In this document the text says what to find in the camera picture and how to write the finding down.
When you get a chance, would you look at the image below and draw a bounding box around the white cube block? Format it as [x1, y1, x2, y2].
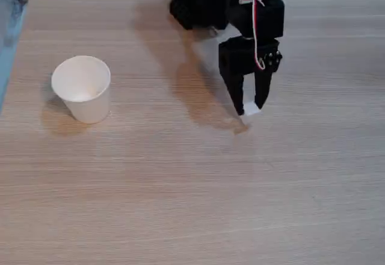
[242, 101, 261, 117]

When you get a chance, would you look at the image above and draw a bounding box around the white paper cup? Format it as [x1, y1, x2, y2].
[51, 55, 111, 125]

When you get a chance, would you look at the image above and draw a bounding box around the person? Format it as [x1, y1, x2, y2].
[0, 0, 29, 48]

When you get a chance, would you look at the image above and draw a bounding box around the red and white cable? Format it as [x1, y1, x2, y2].
[239, 0, 266, 71]

